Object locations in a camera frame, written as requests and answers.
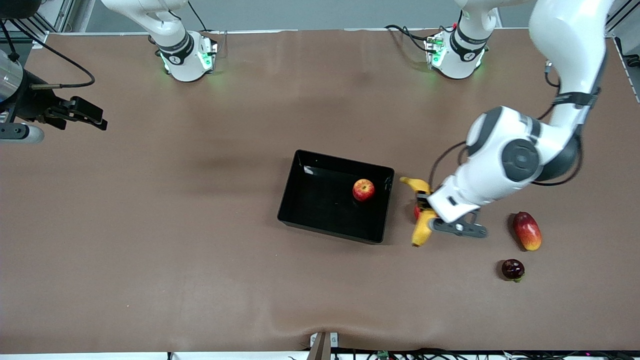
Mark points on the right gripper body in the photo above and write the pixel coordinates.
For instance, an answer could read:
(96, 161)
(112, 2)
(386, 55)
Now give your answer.
(34, 105)

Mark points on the yellow banana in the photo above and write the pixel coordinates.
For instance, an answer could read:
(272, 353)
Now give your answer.
(424, 235)

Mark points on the red yellow apple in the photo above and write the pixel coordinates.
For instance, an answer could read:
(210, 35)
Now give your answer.
(363, 190)

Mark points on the black rectangular box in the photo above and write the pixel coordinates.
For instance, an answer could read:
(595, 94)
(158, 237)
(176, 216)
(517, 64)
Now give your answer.
(320, 210)

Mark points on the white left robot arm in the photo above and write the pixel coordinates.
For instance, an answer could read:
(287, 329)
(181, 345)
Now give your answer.
(565, 40)

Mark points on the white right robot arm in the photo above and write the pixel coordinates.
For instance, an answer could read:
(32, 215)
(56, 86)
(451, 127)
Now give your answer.
(187, 65)

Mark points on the red pomegranate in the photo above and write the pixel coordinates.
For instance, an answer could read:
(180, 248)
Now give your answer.
(416, 212)

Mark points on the red orange mango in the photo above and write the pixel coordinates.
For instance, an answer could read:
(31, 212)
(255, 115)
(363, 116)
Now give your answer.
(527, 231)

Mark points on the dark purple mangosteen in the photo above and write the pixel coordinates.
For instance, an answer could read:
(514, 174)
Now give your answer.
(512, 269)

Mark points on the brown table mat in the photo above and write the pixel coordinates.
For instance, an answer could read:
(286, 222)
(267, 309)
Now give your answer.
(300, 100)

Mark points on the aluminium frame post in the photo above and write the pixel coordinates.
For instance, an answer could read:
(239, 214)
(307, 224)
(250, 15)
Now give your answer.
(622, 17)
(60, 12)

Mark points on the grey bracket with white labels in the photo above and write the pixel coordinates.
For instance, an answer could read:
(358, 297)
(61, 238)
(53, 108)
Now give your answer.
(319, 347)

